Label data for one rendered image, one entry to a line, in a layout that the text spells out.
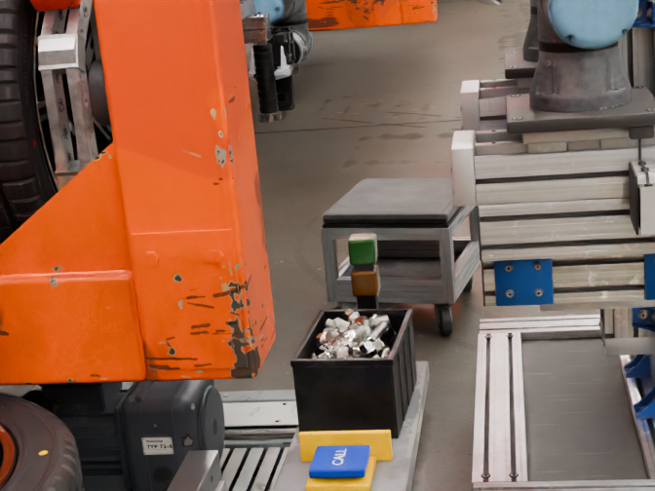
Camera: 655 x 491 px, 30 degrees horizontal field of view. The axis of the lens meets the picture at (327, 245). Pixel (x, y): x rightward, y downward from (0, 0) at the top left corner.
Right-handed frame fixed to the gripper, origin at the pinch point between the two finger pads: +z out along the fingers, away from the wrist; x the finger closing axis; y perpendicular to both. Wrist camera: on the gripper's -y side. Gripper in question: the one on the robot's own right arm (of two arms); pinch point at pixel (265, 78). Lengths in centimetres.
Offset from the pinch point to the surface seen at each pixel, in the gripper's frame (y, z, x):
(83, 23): 16.3, 38.2, -20.4
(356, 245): -18, 54, 23
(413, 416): -38, 71, 31
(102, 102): 1.0, 23.0, -24.5
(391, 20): -29, -347, -13
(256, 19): 11.2, 2.5, 0.0
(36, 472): -33, 97, -13
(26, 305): -19, 73, -22
